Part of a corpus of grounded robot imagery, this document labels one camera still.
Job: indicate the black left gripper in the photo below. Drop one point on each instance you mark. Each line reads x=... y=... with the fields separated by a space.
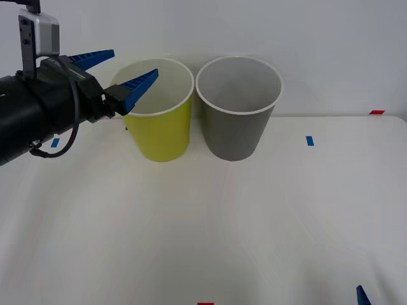
x=63 y=79

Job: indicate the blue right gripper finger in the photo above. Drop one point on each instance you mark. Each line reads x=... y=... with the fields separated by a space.
x=362 y=297

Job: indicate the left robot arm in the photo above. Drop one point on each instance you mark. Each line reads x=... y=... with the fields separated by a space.
x=22 y=117

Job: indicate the yellow-green plastic waste bin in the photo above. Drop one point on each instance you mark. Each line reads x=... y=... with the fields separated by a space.
x=162 y=136

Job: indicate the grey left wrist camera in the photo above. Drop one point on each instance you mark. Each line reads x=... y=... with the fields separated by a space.
x=47 y=35

